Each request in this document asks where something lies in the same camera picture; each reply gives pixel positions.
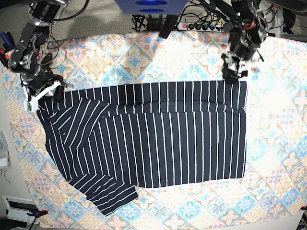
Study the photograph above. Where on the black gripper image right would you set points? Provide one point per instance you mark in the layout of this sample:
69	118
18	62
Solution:
243	55

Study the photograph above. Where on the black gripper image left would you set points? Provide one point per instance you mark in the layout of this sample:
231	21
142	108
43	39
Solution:
52	85

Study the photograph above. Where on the navy white striped T-shirt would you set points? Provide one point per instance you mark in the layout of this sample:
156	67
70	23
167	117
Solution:
108	141

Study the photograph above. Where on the red black clamp upper left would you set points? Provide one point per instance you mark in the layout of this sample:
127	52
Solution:
8	45

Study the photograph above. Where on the white power strip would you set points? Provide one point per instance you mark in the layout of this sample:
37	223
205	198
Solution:
214	26

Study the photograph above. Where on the white device left edge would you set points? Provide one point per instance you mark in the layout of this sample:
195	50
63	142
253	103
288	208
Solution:
5	162

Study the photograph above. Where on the white box lower left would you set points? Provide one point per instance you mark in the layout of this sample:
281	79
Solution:
18	208

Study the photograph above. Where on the blue black clamp lower left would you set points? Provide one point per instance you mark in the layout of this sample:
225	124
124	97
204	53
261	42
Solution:
36	213

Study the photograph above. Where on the patterned tile tablecloth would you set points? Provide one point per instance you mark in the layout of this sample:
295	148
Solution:
274	187

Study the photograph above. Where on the black center post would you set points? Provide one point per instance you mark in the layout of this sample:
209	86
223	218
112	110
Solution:
168	26

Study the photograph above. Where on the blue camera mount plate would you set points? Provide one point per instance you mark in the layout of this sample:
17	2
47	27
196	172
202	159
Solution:
133	7

